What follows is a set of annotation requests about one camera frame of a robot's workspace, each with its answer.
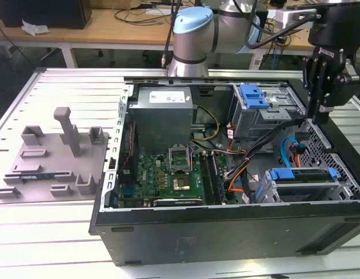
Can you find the CPU socket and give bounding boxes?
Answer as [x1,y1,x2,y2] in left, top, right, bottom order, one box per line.
[170,171,196,193]

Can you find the grey parts rack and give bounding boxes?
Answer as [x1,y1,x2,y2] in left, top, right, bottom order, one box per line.
[0,106,111,206]

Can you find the RAM stick on rack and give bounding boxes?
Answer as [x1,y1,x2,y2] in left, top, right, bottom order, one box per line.
[20,173,56,180]

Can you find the orange black power wire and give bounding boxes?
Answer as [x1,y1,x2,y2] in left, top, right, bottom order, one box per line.
[289,144,303,169]

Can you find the yellow wires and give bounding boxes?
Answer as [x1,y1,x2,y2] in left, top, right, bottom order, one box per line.
[190,105,221,143]

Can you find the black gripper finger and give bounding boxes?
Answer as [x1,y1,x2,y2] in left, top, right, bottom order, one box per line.
[302,55,332,126]
[319,58,360,113]

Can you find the blue drive cage latch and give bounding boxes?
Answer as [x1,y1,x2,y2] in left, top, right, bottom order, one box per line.
[239,83,269,110]

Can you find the green motherboard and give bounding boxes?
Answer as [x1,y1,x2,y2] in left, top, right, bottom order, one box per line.
[117,151,236,208]

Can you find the wooden desk white frame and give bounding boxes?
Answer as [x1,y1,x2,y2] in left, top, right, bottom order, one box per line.
[0,0,360,69]

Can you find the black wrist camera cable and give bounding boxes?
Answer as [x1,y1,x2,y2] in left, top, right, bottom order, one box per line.
[232,0,322,51]

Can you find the large black box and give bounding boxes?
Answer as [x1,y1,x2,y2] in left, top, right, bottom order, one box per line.
[0,0,92,30]

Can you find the metal socket cover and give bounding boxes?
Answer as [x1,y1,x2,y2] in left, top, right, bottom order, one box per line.
[167,144,194,175]

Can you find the crumpled clear plastic bag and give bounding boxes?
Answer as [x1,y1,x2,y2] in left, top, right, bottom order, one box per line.
[21,19,50,37]

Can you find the silver optical drive cage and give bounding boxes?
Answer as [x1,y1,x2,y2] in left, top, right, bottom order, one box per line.
[228,83,310,140]

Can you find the silver disk bay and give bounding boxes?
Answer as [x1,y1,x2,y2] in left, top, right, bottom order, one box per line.
[254,167,358,204]

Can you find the black graphics card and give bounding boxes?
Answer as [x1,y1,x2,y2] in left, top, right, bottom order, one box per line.
[152,197,204,208]

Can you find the hard disk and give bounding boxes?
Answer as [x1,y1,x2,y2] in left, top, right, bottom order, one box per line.
[269,167,339,203]

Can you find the grey power supply unit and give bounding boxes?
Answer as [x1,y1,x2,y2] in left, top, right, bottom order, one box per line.
[127,86,198,155]

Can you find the black cable with silver connector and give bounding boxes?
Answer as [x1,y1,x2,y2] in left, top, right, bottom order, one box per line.
[160,0,183,68]

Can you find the black open PC case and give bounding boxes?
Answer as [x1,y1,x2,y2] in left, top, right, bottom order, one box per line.
[88,70,360,267]

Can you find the black cable bundle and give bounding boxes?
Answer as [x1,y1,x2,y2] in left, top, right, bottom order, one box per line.
[223,117,308,187]

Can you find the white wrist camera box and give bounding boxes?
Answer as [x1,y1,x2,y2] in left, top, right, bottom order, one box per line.
[275,2,322,30]

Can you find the blue wire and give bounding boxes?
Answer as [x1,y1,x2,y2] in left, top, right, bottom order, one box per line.
[280,136,300,169]

